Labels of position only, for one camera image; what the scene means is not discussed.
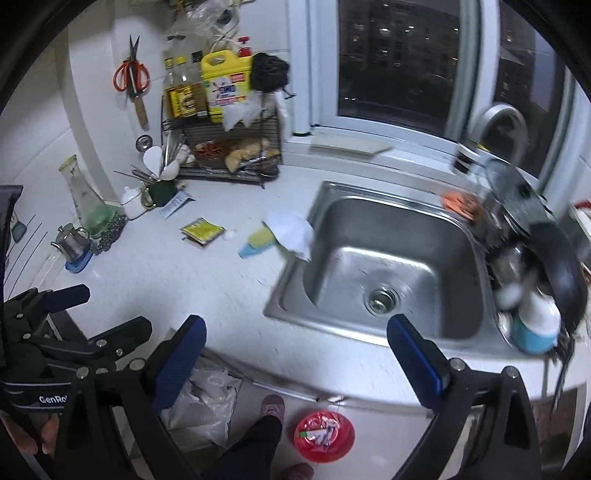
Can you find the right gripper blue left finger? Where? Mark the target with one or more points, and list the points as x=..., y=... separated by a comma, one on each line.
x=173, y=360

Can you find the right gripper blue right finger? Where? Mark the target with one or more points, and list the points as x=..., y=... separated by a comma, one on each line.
x=423, y=363

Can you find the white tissue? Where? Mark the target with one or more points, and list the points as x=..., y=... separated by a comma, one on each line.
x=292, y=231

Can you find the red trash bin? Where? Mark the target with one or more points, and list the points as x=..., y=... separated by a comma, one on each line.
x=324, y=437

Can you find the white plastic bags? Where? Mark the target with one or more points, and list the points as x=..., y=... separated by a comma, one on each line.
x=201, y=414

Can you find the left purple slipper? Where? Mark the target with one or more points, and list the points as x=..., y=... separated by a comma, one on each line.
x=273, y=406

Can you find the purple slipper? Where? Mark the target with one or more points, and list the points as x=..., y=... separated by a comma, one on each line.
x=273, y=406
x=300, y=471

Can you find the white blue spray bottle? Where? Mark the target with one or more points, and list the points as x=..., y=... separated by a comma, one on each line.
x=536, y=324

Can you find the person's dark trouser legs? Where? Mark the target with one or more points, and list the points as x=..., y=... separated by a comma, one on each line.
x=252, y=456

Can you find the stainless steel sink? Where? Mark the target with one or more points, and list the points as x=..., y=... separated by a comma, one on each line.
x=375, y=255

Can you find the yellow silver foil packet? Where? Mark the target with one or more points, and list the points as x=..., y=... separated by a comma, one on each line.
x=201, y=231

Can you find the small steel teapot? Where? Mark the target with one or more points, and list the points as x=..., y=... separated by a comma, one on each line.
x=72, y=242

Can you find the blue plastic wrapper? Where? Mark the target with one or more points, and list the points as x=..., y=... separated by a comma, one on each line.
x=258, y=242

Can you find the printed paper leaflet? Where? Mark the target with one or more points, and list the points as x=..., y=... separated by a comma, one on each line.
x=175, y=203

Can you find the white ceramic container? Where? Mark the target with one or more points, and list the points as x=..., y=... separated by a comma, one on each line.
x=131, y=202

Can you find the right purple slipper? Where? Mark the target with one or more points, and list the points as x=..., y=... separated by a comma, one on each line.
x=300, y=471

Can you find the orange cloth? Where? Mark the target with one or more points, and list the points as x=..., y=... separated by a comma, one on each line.
x=466, y=205

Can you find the glass carafe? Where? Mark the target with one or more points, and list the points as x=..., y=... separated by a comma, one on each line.
x=93, y=213

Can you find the black frying pan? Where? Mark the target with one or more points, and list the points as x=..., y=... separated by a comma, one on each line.
x=563, y=270

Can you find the chrome faucet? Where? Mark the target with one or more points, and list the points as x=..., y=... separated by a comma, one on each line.
x=500, y=131

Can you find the ginger root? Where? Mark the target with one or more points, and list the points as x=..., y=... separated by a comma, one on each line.
x=246, y=150

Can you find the oil bottle yellow label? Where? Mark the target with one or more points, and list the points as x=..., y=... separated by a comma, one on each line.
x=183, y=84

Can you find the yellow detergent jug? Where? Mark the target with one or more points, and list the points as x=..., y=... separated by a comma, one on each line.
x=226, y=79

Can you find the dark green gold-handled mug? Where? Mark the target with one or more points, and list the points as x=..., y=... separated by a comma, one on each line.
x=157, y=194

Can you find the black wire rack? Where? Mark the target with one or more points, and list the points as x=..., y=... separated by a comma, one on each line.
x=200, y=146

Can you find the orange handled scissors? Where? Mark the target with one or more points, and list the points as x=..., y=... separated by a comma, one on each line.
x=131, y=76

